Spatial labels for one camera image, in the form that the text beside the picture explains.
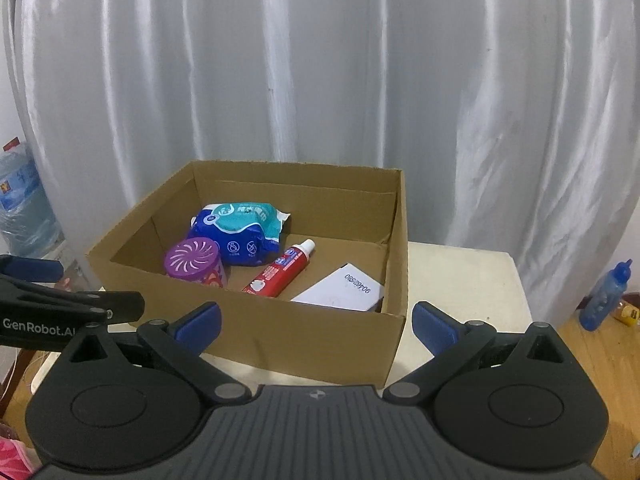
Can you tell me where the purple air freshener jar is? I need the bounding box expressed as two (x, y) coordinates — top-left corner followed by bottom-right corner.
(164, 237), (227, 288)

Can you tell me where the red toothpaste tube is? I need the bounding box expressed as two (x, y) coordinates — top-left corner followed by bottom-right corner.
(242, 238), (316, 298)

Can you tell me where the white small carton box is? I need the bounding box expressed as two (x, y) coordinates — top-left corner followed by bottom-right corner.
(292, 263), (384, 312)

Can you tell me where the blue wet wipes pack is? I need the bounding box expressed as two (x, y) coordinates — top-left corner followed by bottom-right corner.
(186, 202), (290, 266)

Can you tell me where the white water dispenser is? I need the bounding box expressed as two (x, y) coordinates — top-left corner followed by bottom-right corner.
(48, 240), (94, 292)

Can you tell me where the large water jug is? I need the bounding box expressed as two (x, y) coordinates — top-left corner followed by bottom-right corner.
(1, 143), (61, 258)

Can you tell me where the brown cardboard box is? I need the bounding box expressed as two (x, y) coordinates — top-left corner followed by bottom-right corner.
(88, 160), (408, 386)

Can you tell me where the pink patterned cloth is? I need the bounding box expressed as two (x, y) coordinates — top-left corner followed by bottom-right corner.
(0, 424), (41, 480)

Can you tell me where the blue spray bottle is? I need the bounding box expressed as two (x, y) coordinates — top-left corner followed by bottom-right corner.
(578, 259), (632, 332)

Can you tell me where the small yellow bottle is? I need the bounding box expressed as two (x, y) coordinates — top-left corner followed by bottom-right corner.
(612, 300), (640, 327)

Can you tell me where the white curtain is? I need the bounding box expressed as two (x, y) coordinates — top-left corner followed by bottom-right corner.
(1, 0), (639, 322)

